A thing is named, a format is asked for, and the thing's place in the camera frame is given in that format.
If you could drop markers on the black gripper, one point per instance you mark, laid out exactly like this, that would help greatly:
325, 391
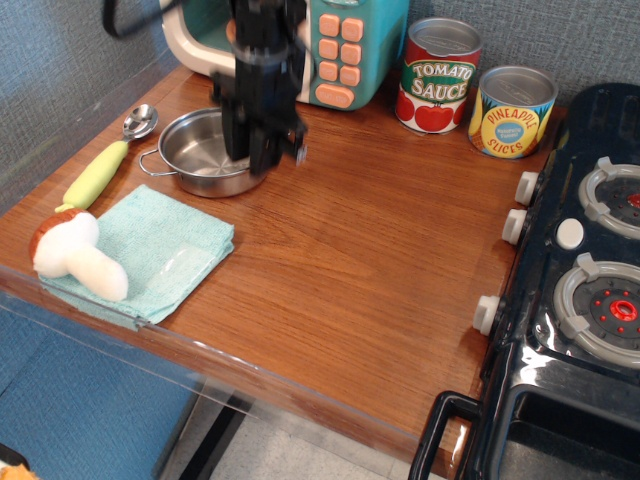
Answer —
258, 104

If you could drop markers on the stainless steel pot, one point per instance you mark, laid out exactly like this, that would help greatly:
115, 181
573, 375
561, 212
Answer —
191, 149

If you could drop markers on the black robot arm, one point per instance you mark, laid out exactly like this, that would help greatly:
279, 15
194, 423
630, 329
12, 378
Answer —
265, 28

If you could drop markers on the toy microwave teal cream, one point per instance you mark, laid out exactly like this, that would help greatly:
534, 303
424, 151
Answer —
351, 45

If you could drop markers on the teal folded cloth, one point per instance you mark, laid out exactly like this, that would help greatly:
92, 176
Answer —
166, 249

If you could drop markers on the tomato sauce can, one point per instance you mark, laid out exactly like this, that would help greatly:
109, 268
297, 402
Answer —
440, 62

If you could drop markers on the plush white mushroom toy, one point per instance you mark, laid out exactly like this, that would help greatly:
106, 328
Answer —
66, 244

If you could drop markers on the pineapple slices can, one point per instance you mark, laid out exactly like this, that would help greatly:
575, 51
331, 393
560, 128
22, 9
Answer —
512, 109

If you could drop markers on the clear acrylic barrier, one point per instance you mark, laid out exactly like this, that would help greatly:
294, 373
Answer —
95, 400

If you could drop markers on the black toy stove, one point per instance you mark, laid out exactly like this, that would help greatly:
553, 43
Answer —
560, 378

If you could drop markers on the spoon with yellow handle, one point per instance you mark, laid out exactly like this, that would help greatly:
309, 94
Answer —
95, 177

